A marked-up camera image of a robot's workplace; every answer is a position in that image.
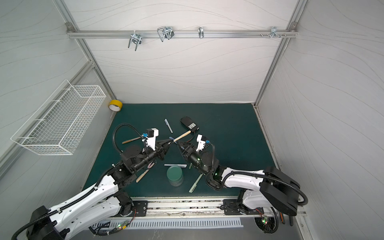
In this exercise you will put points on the green lidded round container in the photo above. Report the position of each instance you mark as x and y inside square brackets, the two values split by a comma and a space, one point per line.
[175, 176]

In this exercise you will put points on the pale blue white pen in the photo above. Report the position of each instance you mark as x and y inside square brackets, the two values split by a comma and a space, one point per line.
[176, 165]

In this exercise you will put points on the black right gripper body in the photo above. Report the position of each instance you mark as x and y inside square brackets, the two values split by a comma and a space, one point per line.
[184, 148]

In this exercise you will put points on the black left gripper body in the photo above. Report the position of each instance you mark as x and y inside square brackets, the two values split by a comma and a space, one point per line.
[157, 152]

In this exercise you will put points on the metal hook clamp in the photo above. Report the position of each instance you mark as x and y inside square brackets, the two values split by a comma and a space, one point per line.
[165, 33]

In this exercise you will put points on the metal bracket clamp right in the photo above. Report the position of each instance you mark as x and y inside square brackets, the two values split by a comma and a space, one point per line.
[274, 33]

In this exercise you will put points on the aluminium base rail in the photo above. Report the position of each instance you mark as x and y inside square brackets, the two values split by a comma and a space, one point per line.
[184, 207]

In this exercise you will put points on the yellow tape roll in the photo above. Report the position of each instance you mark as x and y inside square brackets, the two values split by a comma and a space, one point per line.
[115, 105]

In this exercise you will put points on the black battery box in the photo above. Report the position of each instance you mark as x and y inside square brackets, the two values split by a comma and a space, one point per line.
[190, 124]

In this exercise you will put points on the beige fountain pen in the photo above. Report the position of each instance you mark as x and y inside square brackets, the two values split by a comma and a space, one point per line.
[182, 136]

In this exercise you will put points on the metal u-bolt clamp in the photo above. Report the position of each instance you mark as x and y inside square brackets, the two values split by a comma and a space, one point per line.
[135, 40]

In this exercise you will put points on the light green pen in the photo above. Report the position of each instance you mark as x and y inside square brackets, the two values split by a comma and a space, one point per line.
[193, 187]

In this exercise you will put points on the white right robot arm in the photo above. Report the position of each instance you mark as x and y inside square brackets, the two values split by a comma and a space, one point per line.
[259, 189]

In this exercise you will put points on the white pen light-blue cap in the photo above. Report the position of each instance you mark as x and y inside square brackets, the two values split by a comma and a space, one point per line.
[168, 125]

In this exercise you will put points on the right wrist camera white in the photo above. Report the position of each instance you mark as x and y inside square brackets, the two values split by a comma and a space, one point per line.
[202, 142]

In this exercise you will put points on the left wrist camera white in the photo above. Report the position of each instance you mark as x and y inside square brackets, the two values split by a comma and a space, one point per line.
[150, 138]

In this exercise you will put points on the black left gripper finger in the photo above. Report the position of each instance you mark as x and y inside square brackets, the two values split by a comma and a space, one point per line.
[166, 146]
[168, 141]

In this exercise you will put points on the brown orange marker pen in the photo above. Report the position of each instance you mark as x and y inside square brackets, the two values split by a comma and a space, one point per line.
[131, 140]

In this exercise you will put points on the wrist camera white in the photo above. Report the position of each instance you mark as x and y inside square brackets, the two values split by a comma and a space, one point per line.
[150, 138]
[202, 142]

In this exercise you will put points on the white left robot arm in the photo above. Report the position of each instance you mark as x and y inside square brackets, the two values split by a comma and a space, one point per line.
[105, 198]

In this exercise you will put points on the aluminium cross rail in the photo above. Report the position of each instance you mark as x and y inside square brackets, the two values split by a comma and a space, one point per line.
[179, 34]

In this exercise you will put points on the small metal ring clamp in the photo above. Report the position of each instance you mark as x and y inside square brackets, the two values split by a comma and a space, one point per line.
[201, 32]

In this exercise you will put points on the pink pen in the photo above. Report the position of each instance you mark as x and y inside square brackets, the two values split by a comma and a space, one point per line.
[151, 165]

